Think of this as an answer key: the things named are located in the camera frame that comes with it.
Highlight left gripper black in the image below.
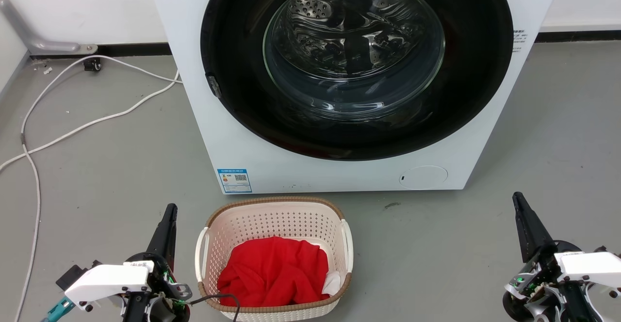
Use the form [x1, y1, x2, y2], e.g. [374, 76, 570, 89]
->
[120, 203, 193, 322]

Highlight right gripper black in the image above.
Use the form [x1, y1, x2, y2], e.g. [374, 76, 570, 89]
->
[502, 192, 603, 322]

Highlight cream plastic laundry basket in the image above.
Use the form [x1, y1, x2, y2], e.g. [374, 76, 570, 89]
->
[195, 196, 354, 322]

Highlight blue energy label sticker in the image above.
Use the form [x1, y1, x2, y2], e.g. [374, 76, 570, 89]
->
[217, 168, 253, 194]

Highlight red garment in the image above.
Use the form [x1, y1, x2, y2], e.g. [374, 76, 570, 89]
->
[217, 236, 331, 307]

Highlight round white filter cover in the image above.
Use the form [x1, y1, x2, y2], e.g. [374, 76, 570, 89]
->
[399, 165, 449, 190]

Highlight white front-load washing machine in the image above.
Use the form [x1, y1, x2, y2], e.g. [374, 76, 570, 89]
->
[145, 0, 566, 195]

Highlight white cloth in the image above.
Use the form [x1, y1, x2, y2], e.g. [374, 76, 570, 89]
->
[321, 271, 342, 297]

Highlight printed text sticker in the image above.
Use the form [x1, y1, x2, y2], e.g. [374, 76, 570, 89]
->
[512, 28, 528, 54]

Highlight round black washer door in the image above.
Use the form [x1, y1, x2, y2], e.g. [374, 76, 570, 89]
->
[200, 0, 514, 161]

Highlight steel washer drum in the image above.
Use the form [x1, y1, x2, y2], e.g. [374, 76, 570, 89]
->
[270, 0, 440, 82]

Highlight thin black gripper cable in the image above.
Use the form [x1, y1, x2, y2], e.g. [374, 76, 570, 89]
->
[186, 292, 241, 322]

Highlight white hose cable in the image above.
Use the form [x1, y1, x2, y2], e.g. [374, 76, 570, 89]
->
[0, 70, 181, 173]

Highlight long white power cable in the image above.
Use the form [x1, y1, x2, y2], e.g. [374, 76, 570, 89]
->
[13, 54, 184, 322]

